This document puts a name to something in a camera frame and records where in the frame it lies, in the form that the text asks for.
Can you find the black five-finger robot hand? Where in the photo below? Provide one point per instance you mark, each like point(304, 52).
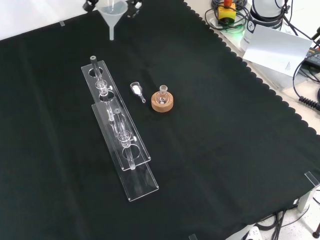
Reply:
point(90, 3)

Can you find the translucent plastic funnel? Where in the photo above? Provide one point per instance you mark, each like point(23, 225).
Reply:
point(111, 20)

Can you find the glass weighing funnel with powder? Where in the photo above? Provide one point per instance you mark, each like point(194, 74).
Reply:
point(136, 89)

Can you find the clear acrylic funnel stand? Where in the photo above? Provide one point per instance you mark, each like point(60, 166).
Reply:
point(140, 186)

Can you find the clear tape piece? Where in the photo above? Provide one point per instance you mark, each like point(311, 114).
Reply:
point(62, 24)

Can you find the small round-bottom glass flask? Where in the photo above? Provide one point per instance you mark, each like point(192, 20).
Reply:
point(162, 97)

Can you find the yellow stop button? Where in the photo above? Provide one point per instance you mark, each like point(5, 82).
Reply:
point(226, 12)

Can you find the black bench cloth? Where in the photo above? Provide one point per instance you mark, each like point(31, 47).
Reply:
point(225, 125)

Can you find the pale board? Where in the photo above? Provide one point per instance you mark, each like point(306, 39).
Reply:
point(275, 47)

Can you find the black power adapter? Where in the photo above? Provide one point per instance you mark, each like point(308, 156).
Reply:
point(312, 56)

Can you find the clear cloth clip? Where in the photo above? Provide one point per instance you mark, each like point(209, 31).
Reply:
point(312, 178)
point(193, 237)

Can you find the white power strip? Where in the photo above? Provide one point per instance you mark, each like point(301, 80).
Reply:
point(252, 233)

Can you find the grey metal bench leg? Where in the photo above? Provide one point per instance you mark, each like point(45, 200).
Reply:
point(303, 201)

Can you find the black tripod leg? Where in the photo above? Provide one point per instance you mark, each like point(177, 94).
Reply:
point(317, 228)

